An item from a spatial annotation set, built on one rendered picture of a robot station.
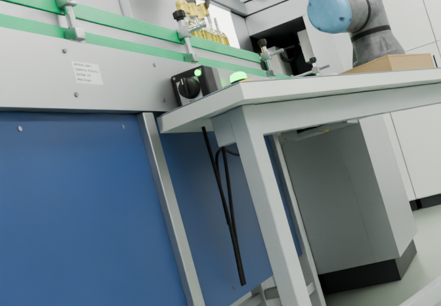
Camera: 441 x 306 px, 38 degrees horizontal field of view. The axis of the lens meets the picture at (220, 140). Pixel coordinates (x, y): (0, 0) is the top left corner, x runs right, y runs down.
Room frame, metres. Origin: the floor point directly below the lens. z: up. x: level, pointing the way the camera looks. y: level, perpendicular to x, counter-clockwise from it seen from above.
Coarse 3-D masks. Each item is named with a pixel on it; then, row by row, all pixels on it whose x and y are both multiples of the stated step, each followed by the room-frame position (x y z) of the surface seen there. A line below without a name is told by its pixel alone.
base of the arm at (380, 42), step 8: (368, 32) 1.76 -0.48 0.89; (376, 32) 1.76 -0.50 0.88; (384, 32) 1.76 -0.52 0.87; (352, 40) 1.81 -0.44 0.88; (360, 40) 1.78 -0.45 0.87; (368, 40) 1.76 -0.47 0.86; (376, 40) 1.76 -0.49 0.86; (384, 40) 1.76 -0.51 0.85; (392, 40) 1.77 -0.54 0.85; (352, 48) 1.83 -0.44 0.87; (360, 48) 1.78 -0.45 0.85; (368, 48) 1.76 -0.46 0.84; (376, 48) 1.75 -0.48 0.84; (384, 48) 1.76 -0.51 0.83; (392, 48) 1.75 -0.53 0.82; (400, 48) 1.77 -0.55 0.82; (352, 56) 1.82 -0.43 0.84; (360, 56) 1.78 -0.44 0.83; (368, 56) 1.76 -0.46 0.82; (376, 56) 1.75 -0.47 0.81; (352, 64) 1.82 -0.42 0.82; (360, 64) 1.78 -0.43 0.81
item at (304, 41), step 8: (304, 32) 2.94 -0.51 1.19; (304, 40) 2.95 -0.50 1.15; (272, 48) 3.03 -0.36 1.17; (280, 48) 3.11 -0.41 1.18; (304, 48) 2.95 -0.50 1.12; (272, 56) 3.04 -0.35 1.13; (304, 56) 2.96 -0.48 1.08; (312, 56) 2.94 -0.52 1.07; (272, 64) 3.04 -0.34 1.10; (280, 64) 3.03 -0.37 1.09; (288, 64) 3.16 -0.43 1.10; (280, 72) 3.03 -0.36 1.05; (288, 72) 3.12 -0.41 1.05
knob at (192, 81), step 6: (186, 78) 1.32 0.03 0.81; (192, 78) 1.33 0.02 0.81; (180, 84) 1.32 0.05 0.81; (186, 84) 1.31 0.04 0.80; (192, 84) 1.32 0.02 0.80; (198, 84) 1.33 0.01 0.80; (180, 90) 1.33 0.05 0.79; (186, 90) 1.31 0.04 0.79; (192, 90) 1.32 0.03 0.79; (198, 90) 1.33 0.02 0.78; (186, 96) 1.31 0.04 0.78; (192, 96) 1.32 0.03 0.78
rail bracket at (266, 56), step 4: (260, 40) 2.04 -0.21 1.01; (264, 40) 2.04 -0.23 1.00; (260, 44) 2.04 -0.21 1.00; (264, 44) 2.04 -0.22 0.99; (264, 48) 2.04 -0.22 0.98; (264, 52) 2.04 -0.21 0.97; (268, 52) 2.04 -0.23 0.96; (272, 52) 2.04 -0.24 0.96; (276, 52) 2.03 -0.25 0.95; (280, 52) 2.03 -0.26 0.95; (260, 56) 2.05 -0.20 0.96; (264, 56) 2.04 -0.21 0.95; (268, 56) 2.04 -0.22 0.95; (264, 60) 2.05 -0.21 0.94; (268, 60) 2.04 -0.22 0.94; (268, 64) 2.04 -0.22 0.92; (268, 68) 2.04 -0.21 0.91; (268, 72) 2.04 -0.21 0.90; (272, 72) 2.04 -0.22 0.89; (268, 76) 2.04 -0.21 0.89
